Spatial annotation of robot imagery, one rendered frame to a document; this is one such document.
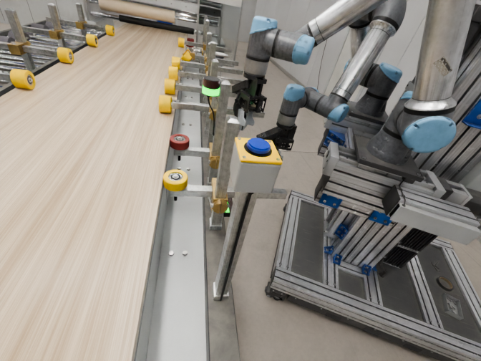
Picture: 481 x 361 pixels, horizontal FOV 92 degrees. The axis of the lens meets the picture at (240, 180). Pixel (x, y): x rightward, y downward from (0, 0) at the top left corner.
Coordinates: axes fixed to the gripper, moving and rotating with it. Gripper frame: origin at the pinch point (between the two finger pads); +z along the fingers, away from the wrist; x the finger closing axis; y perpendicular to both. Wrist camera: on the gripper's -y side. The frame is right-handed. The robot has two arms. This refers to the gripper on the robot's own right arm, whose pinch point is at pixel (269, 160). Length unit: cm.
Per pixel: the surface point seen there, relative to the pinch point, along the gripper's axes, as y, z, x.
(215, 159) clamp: -27.0, -5.2, -8.2
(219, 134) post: -26.0, -15.5, -5.7
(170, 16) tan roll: -65, -23, 251
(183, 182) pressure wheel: -38.9, -9.1, -27.7
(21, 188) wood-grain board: -82, -9, -32
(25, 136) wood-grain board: -93, -10, -6
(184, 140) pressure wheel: -39.6, -9.2, -1.6
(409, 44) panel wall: 223, -42, 205
